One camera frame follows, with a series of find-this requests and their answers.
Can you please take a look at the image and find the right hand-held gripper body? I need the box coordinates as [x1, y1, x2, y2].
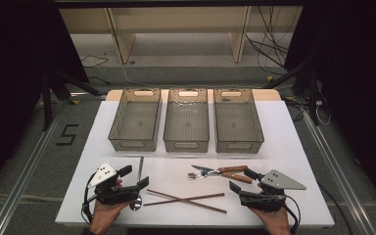
[239, 168, 307, 213]

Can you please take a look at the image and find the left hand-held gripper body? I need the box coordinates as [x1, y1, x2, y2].
[87, 162, 141, 206]

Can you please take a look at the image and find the fork with wooden handle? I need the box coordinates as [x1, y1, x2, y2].
[191, 164, 254, 185]

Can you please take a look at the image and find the metal spoon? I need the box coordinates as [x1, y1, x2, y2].
[129, 156, 145, 212]

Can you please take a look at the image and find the wooden handled fork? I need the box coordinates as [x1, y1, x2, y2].
[187, 164, 249, 180]

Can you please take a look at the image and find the smoky clear plastic bin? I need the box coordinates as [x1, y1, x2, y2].
[212, 87, 265, 155]
[163, 87, 211, 154]
[107, 87, 163, 153]

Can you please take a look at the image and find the person's right hand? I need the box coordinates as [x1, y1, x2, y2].
[249, 208, 292, 235]

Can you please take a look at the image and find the person's left hand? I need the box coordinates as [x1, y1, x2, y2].
[89, 199, 133, 235]

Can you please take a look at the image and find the white table mat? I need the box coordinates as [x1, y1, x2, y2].
[54, 99, 336, 228]

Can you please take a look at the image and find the black metal stand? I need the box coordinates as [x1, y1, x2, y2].
[40, 70, 103, 131]
[263, 58, 321, 127]

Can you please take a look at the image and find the black curtain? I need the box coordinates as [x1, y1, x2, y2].
[283, 0, 376, 216]
[0, 0, 90, 201]

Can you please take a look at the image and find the light wooden bench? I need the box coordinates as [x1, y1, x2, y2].
[58, 6, 305, 65]

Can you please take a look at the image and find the left hand-held gripper cable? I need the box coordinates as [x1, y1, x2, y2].
[81, 177, 100, 225]

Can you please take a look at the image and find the hand-held gripper cable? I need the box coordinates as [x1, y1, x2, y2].
[282, 194, 302, 235]
[81, 177, 100, 225]

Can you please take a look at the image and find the right hand-held gripper cable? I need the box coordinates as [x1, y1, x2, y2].
[282, 194, 302, 235]

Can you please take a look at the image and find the thick black floor cable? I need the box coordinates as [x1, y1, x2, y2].
[317, 181, 354, 235]

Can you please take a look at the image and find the aluminium floor rail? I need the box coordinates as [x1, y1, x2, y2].
[302, 111, 376, 235]
[0, 107, 67, 235]

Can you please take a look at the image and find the white floor cable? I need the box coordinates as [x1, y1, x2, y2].
[120, 63, 153, 88]

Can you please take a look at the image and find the thin black floor cable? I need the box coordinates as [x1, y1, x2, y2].
[79, 54, 110, 69]

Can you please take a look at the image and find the tangle of black cables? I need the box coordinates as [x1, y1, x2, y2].
[245, 6, 303, 76]

